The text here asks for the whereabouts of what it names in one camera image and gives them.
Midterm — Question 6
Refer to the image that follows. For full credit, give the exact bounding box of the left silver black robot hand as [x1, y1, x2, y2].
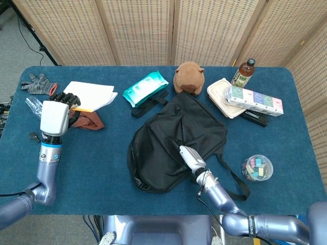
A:
[40, 92, 81, 137]

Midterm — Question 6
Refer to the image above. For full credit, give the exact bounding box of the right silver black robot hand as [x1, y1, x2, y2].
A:
[167, 137, 207, 177]

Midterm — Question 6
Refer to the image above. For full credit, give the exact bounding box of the black fabric backpack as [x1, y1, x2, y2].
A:
[127, 90, 251, 202]

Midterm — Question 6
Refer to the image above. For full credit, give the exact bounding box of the yellow-edged white notebook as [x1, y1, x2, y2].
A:
[62, 81, 119, 113]

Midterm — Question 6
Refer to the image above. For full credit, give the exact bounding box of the clear plastic water bottle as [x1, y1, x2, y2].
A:
[25, 96, 44, 118]

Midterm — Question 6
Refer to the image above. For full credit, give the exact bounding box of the grey knitted work glove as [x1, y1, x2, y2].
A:
[20, 73, 58, 96]

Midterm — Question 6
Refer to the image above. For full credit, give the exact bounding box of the rust brown cloth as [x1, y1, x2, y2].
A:
[68, 109, 105, 131]

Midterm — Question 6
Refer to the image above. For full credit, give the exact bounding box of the clear cup of binder clips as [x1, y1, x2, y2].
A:
[241, 154, 274, 182]

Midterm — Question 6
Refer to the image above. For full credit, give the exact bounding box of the blue felt table cover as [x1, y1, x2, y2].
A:
[0, 65, 323, 216]

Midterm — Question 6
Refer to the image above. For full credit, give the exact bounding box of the beige lidded lunch box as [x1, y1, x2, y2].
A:
[206, 78, 247, 119]

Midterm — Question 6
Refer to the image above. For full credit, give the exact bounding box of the black stapler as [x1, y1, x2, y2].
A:
[239, 110, 270, 128]

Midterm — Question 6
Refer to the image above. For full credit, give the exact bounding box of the brown capybara plush toy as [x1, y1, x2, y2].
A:
[173, 61, 205, 96]

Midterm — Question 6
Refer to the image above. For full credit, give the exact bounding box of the blue-grey robot torso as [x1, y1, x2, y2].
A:
[98, 214, 213, 245]

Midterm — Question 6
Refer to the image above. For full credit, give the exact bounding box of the multicolour tissue packet bundle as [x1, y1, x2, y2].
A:
[223, 85, 284, 117]

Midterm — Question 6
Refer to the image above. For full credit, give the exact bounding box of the teal wet wipes pack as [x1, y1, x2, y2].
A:
[122, 70, 169, 108]

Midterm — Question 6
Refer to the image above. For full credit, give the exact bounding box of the dark tea bottle green label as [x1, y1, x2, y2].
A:
[230, 58, 256, 87]

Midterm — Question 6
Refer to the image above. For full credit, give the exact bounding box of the black cable bundle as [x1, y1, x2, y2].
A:
[0, 95, 13, 138]

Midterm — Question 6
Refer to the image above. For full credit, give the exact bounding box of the thin black floor cable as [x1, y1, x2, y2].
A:
[16, 14, 44, 67]

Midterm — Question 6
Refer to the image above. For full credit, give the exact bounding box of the cable bundle under table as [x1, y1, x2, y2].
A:
[83, 215, 103, 245]

